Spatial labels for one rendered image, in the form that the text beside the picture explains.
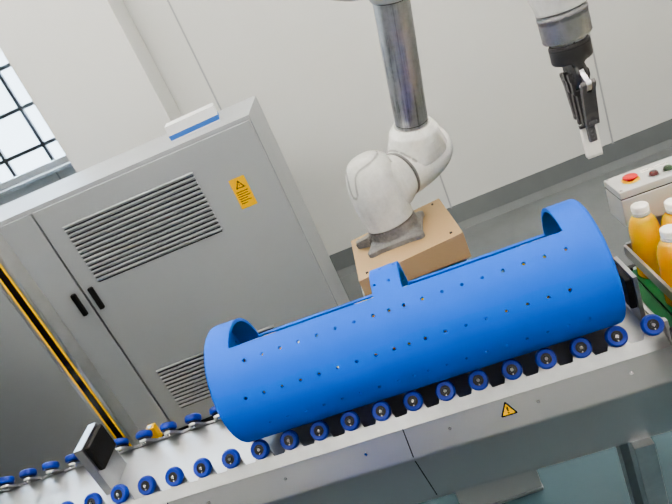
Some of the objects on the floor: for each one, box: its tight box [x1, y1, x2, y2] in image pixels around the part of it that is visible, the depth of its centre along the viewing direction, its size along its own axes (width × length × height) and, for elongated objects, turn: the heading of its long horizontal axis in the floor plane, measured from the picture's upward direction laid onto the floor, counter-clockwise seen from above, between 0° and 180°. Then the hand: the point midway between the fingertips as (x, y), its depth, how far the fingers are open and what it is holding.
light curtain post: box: [0, 233, 140, 446], centre depth 193 cm, size 6×6×170 cm
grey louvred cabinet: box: [0, 96, 350, 490], centre depth 318 cm, size 54×215×145 cm, turn 132°
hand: (590, 139), depth 120 cm, fingers closed
